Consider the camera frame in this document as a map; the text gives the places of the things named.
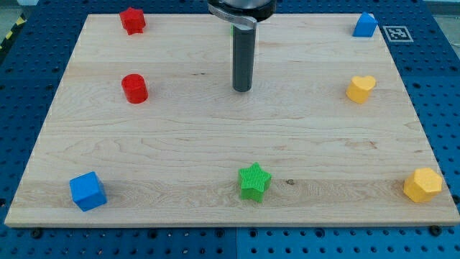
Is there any blue pentagon house block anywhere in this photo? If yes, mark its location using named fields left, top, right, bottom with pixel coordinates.
left=352, top=12, right=378, bottom=37

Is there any white fiducial marker tag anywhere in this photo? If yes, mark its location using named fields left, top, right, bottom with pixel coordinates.
left=382, top=25, right=413, bottom=42

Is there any light wooden board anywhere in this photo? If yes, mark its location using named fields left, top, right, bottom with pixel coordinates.
left=5, top=14, right=459, bottom=228

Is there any yellow hexagon block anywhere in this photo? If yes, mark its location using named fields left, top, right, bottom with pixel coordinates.
left=403, top=168, right=443, bottom=203

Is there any red cylinder block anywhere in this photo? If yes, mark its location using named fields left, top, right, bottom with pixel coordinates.
left=121, top=73, right=148, bottom=104

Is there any green star block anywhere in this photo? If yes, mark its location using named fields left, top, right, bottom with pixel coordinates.
left=238, top=162, right=272, bottom=203

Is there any yellow heart block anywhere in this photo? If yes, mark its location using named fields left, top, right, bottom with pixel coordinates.
left=346, top=76, right=377, bottom=104

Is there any red star block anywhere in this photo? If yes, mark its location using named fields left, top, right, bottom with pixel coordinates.
left=119, top=7, right=146, bottom=35

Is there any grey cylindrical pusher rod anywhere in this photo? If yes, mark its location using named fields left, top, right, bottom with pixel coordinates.
left=232, top=25, right=256, bottom=92

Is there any blue cube block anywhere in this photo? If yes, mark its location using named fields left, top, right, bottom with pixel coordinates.
left=69, top=171, right=107, bottom=212

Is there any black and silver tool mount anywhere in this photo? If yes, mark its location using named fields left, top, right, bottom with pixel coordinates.
left=207, top=0, right=277, bottom=30

